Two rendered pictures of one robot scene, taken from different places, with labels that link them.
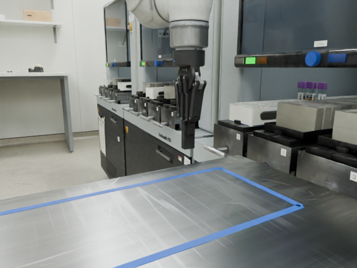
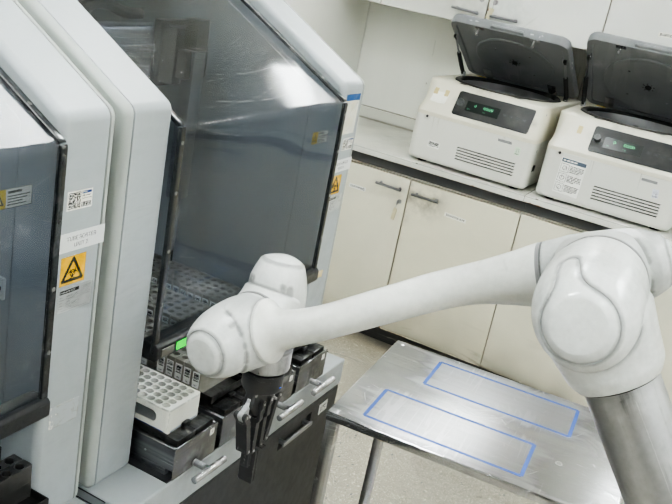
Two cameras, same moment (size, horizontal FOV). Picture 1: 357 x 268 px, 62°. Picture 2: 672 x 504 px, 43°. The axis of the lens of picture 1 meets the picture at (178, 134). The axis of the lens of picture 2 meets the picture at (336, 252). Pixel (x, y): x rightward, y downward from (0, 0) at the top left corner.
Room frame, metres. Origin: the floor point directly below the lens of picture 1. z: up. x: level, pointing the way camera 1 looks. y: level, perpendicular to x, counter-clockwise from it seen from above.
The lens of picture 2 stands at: (1.53, 1.08, 1.73)
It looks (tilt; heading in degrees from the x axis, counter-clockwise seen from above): 19 degrees down; 230
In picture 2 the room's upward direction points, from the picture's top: 11 degrees clockwise
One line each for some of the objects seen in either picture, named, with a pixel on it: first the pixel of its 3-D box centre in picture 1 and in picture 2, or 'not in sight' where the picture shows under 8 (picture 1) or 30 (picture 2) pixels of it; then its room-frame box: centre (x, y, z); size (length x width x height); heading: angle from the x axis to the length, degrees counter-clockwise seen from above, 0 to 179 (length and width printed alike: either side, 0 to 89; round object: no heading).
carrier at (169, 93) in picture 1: (171, 93); not in sight; (1.30, 0.03, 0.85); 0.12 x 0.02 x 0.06; 26
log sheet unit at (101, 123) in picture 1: (100, 134); not in sight; (2.34, 0.63, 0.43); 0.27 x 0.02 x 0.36; 25
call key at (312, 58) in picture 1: (312, 58); not in sight; (0.61, -0.27, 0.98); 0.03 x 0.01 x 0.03; 25
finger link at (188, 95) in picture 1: (190, 99); (259, 419); (0.70, -0.03, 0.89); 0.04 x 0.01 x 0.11; 116
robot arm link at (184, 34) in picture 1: (189, 37); (266, 353); (0.71, -0.02, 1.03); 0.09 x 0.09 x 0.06
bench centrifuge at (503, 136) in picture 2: not in sight; (503, 97); (-1.45, -1.52, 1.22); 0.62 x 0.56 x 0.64; 24
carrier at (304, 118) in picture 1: (297, 117); (211, 372); (0.66, -0.27, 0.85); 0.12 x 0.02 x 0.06; 26
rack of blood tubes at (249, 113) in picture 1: (280, 112); (124, 386); (0.84, -0.30, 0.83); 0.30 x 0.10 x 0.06; 115
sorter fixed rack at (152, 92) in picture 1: (177, 93); not in sight; (1.48, 0.01, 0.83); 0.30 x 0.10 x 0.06; 115
